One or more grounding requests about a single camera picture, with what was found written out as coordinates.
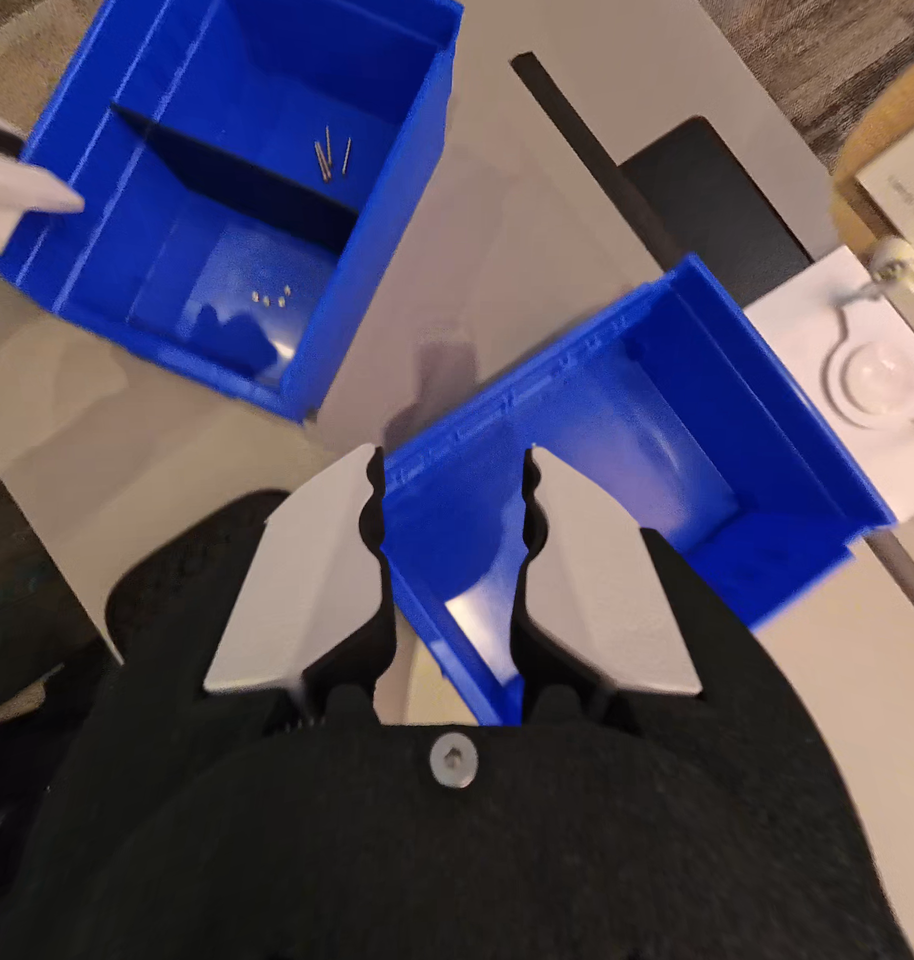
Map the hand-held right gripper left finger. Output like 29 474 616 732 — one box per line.
202 444 398 727

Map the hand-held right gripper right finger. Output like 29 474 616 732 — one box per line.
508 444 704 727

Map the blue bin with black divider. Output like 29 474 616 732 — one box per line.
0 0 466 423

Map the blue bin without divider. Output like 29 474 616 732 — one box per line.
380 253 898 727

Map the black desk panel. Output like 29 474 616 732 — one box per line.
620 114 815 310

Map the black bin divider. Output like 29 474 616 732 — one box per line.
110 103 359 255

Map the round wooden board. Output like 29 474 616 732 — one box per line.
830 63 914 260

